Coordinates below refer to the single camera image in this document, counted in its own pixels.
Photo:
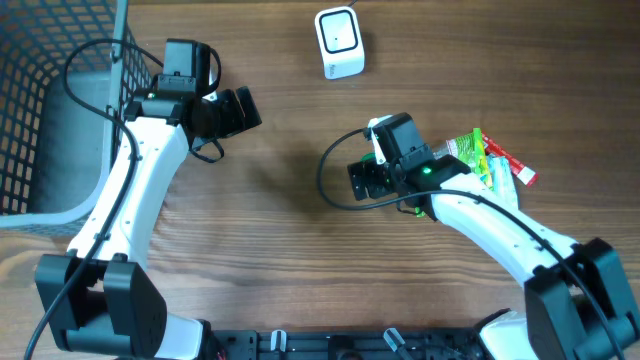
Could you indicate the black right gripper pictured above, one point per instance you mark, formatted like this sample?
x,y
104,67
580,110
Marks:
x,y
361,179

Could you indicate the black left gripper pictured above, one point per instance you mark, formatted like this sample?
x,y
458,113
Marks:
x,y
245,111

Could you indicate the green lid spice jar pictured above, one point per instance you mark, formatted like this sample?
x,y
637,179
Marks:
x,y
368,157

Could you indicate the green gummy candy bag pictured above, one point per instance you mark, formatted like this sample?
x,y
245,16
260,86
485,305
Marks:
x,y
463,155

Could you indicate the mint green wipes pack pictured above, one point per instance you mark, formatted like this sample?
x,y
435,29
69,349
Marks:
x,y
503,182

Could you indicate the red stick packet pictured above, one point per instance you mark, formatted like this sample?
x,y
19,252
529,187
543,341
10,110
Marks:
x,y
523,173

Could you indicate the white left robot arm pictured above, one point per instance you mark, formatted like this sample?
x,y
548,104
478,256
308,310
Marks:
x,y
97,296

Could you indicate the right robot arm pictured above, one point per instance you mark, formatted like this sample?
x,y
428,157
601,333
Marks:
x,y
578,301

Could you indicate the white barcode scanner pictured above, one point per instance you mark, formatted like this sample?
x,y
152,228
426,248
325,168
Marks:
x,y
340,42

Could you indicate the grey plastic basket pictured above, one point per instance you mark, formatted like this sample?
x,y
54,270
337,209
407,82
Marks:
x,y
57,68

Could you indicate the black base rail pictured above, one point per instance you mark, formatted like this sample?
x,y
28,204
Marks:
x,y
430,344

